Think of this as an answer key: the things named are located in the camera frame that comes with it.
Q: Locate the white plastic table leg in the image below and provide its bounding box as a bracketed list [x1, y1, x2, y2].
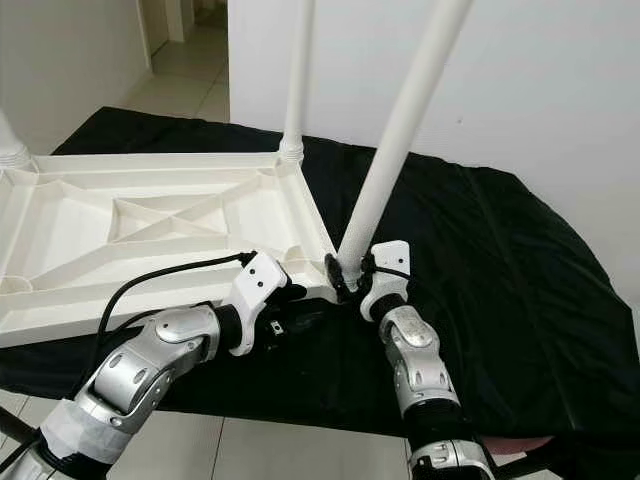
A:
[278, 0, 317, 164]
[0, 110, 34, 170]
[335, 0, 474, 277]

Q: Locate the black table cloth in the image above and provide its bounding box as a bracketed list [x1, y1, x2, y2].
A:
[0, 105, 640, 471]

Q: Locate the pink round cushion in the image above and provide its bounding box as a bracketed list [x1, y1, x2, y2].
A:
[480, 435, 557, 457]

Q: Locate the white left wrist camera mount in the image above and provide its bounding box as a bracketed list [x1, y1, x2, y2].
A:
[228, 250, 287, 357]

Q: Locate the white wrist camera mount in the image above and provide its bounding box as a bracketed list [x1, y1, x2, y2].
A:
[228, 250, 287, 357]
[360, 240, 412, 322]

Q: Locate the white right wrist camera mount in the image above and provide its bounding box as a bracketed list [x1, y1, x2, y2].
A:
[360, 240, 412, 322]

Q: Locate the white door frame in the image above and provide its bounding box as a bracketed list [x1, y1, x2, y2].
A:
[140, 0, 193, 47]

